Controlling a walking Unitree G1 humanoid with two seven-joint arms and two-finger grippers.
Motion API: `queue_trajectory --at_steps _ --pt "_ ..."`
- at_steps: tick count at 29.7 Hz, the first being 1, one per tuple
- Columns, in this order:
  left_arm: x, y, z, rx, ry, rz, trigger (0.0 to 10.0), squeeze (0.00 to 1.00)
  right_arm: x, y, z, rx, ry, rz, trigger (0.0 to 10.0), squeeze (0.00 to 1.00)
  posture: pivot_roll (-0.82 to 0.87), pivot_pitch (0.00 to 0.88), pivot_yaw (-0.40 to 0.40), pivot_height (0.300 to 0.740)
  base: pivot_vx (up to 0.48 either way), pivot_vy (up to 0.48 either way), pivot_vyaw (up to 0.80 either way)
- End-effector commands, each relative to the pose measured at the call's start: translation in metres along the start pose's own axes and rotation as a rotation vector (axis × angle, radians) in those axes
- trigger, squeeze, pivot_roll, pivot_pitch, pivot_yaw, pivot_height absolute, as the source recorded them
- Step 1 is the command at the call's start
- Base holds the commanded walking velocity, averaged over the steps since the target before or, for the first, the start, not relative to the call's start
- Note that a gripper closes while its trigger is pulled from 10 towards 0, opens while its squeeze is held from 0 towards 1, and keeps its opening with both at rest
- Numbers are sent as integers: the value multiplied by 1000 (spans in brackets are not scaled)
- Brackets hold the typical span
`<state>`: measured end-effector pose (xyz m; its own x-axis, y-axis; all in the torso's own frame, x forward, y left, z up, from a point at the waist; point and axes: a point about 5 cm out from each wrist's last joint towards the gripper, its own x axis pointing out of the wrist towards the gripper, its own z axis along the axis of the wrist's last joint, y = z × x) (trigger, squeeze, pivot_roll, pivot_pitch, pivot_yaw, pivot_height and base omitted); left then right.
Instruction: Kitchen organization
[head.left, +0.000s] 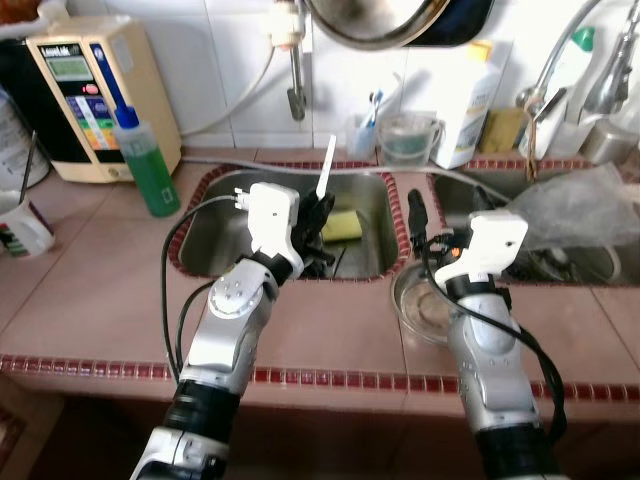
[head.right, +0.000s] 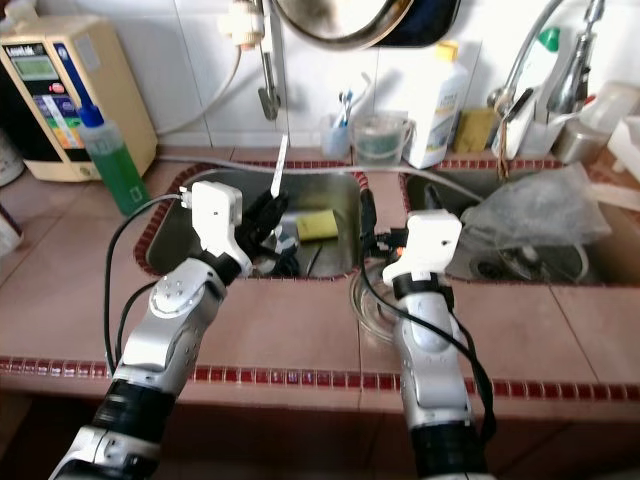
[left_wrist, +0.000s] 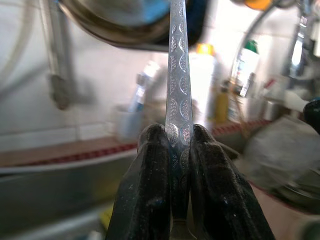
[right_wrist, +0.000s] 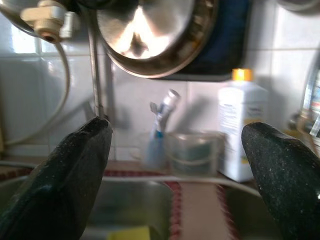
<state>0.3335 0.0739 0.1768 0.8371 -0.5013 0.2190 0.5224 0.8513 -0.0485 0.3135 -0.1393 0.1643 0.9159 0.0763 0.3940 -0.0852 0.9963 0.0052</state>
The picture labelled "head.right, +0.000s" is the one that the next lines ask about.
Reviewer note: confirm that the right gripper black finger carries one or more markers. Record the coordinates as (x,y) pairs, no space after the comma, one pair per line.
(434,200)
(371,225)

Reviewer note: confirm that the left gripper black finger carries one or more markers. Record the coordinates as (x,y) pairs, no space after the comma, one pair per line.
(281,218)
(260,210)

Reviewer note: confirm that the blue rabbit mug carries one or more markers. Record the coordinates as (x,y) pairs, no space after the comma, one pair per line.
(287,258)

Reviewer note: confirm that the shallow stainless steel bowl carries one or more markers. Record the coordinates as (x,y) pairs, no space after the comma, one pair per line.
(370,310)

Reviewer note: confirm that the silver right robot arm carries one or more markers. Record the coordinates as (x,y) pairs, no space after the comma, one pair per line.
(430,370)

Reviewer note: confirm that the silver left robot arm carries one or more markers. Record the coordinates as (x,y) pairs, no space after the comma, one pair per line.
(170,340)

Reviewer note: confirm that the bright yellow sponge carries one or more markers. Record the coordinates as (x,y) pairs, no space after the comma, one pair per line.
(318,225)

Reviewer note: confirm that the stainless steel sink basin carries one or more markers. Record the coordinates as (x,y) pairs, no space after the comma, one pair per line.
(590,265)
(195,225)

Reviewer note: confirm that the mustard yellow sponge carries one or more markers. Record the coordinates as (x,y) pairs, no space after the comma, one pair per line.
(472,130)

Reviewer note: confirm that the white bottle yellow cap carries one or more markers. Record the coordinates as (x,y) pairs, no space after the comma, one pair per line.
(438,110)

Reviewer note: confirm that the small clear toothbrush cup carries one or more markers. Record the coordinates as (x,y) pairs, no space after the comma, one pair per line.
(335,138)

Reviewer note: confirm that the clear plastic bag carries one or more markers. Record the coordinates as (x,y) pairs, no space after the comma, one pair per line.
(540,210)

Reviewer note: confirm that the chrome gooseneck spout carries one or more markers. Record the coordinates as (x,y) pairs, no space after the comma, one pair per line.
(502,98)

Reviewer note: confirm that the green dish soap bottle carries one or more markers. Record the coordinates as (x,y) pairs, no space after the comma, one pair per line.
(125,180)

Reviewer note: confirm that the small stainless steel cup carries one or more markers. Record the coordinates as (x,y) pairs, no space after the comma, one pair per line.
(578,145)

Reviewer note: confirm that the white printed mug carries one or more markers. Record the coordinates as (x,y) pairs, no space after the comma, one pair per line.
(8,230)

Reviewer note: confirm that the large white plastic jar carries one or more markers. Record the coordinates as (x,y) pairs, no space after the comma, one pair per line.
(10,160)

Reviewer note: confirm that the beige water ionizer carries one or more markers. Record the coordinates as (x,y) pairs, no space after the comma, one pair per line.
(125,90)

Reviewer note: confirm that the chrome sink faucet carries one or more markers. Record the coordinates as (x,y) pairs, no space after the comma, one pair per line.
(575,85)

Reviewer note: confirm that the white plastic dish rack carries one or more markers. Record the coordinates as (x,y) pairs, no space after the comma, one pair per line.
(625,150)

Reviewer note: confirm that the white bottle green cap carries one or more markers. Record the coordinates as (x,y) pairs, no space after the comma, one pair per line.
(550,40)

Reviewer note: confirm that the hanging steel wok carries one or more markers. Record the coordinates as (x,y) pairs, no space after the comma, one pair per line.
(350,20)

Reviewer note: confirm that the brown cabinet front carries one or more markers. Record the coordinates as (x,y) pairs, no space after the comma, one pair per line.
(310,440)

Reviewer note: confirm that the translucent white plastic cup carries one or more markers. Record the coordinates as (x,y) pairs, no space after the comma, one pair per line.
(615,105)

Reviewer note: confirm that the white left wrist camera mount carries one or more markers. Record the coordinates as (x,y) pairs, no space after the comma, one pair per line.
(218,215)

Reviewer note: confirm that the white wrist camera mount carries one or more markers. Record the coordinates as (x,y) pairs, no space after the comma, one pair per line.
(218,215)
(430,245)

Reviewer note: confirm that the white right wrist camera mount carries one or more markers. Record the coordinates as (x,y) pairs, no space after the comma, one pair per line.
(430,245)

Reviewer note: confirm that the chrome wall tap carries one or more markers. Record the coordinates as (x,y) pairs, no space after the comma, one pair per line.
(268,100)

